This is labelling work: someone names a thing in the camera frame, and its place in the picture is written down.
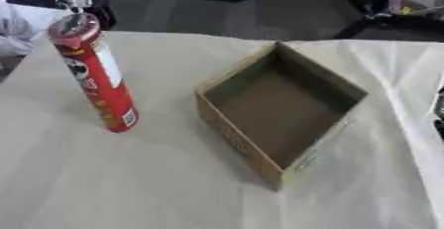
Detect open tan cardboard box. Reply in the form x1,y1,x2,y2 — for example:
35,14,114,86
194,41,370,191

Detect red cylindrical chip can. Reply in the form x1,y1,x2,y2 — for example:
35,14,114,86
45,12,141,134

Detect black tripod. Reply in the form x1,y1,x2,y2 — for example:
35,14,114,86
329,0,444,41

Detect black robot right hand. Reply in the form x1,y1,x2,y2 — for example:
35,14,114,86
431,86,444,140

